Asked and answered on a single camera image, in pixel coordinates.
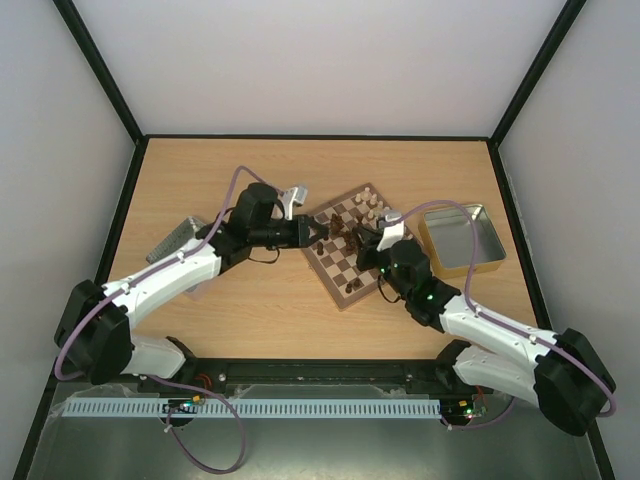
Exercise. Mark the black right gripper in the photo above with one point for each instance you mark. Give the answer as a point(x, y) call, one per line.
point(368, 255)

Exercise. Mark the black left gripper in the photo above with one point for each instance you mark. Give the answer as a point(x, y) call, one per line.
point(301, 231)

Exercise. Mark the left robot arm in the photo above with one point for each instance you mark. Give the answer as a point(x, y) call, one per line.
point(96, 329)

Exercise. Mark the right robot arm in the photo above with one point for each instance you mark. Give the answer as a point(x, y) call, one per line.
point(560, 374)

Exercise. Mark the pile of dark chess pieces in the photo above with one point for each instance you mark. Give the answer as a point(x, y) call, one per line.
point(351, 236)

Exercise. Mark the wooden chess board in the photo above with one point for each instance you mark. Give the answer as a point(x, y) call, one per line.
point(335, 268)

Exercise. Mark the white chess piece row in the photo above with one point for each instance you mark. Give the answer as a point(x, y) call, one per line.
point(369, 205)

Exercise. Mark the gold tin box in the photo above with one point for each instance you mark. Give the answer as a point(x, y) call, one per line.
point(447, 237)

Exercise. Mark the silver tin lid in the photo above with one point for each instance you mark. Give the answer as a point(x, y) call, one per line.
point(176, 239)

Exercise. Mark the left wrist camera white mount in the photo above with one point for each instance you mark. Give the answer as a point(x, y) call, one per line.
point(292, 198)

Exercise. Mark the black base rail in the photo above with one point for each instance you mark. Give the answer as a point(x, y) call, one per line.
point(413, 376)

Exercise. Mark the light blue cable duct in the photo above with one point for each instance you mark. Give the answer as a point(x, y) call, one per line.
point(255, 408)

